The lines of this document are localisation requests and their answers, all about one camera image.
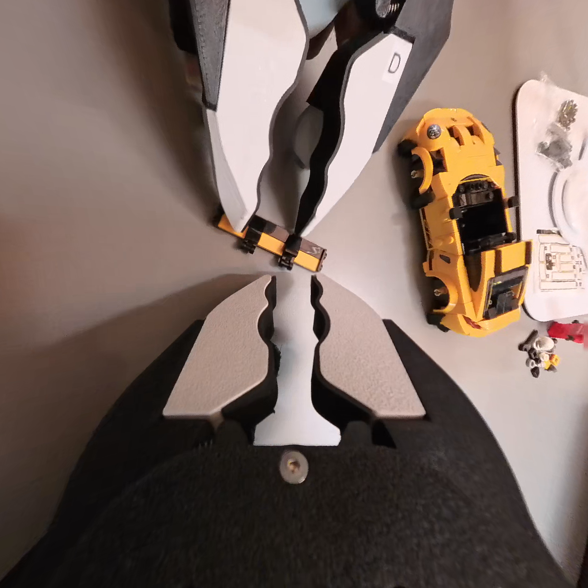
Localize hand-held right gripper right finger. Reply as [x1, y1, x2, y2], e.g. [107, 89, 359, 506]
[311, 274, 426, 437]

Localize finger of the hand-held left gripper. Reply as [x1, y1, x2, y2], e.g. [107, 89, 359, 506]
[293, 34, 416, 239]
[204, 0, 308, 234]

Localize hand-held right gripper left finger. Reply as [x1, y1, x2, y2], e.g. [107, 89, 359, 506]
[163, 274, 279, 445]

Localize black and yellow lego strip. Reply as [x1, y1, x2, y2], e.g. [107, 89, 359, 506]
[216, 212, 328, 273]

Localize yellow lego car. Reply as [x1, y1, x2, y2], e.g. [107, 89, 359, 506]
[397, 108, 533, 339]

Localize white and yellow lego piece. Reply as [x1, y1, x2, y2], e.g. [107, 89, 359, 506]
[537, 337, 560, 368]

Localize red lego minifigure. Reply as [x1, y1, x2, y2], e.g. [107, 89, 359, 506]
[546, 318, 588, 346]

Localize lego sticker sheet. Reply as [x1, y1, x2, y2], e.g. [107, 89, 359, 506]
[535, 227, 588, 293]

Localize clear bag of small parts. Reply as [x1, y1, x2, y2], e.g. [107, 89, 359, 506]
[535, 71, 588, 172]

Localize white book stand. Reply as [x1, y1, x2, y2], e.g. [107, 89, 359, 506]
[511, 79, 588, 322]

